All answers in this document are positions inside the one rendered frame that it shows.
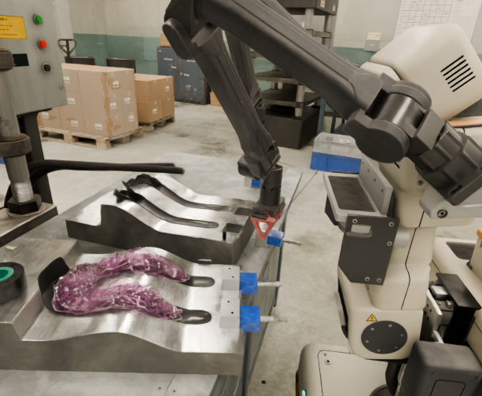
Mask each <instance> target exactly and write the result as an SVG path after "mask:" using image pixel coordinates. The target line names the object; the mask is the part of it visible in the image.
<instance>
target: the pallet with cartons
mask: <svg viewBox="0 0 482 396"><path fill-rule="evenodd" d="M134 80H135V91H136V100H137V110H138V125H143V131H145V132H153V130H154V127H161V128H162V127H165V126H166V125H165V123H174V122H175V97H174V96H173V95H174V87H173V76H164V75H146V74H135V73H134Z"/></svg>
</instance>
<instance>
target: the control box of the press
mask: <svg viewBox="0 0 482 396"><path fill-rule="evenodd" d="M0 43H1V47H4V48H5V49H7V50H9V51H10V52H12V55H13V63H14V66H15V67H14V68H13V69H12V70H9V71H8V72H7V75H8V79H9V85H10V89H11V93H12V97H13V103H14V107H15V111H16V114H17V122H18V125H19V129H20V132H21V133H22V134H26V135H27V136H29V138H30V142H31V151H30V152H29V153H28V154H26V155H25V157H26V161H27V164H28V163H30V162H33V161H36V160H44V159H45V158H44V154H43V150H42V142H41V138H40V133H39V126H38V122H37V116H38V113H39V112H48V111H49V110H52V108H55V107H59V106H63V105H67V104H68V102H67V97H66V92H65V86H64V77H63V71H62V67H61V57H60V52H59V46H58V41H57V32H56V27H55V21H54V16H53V7H52V2H51V0H0ZM32 191H33V193H34V194H38V195H40V196H41V201H42V202H43V203H47V204H53V198H52V194H51V190H50V183H49V179H48V174H46V175H44V176H43V177H41V178H40V179H39V180H38V181H37V182H36V183H35V185H34V186H33V188H32Z"/></svg>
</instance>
